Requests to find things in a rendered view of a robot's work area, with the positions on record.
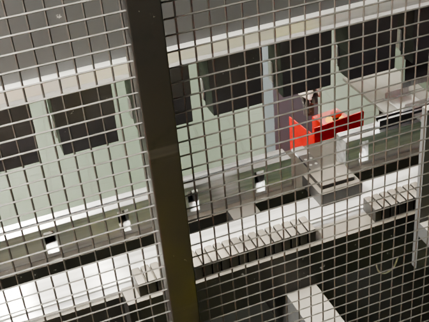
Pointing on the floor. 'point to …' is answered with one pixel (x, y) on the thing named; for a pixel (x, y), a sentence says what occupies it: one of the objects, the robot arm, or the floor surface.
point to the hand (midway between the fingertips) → (308, 109)
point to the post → (161, 154)
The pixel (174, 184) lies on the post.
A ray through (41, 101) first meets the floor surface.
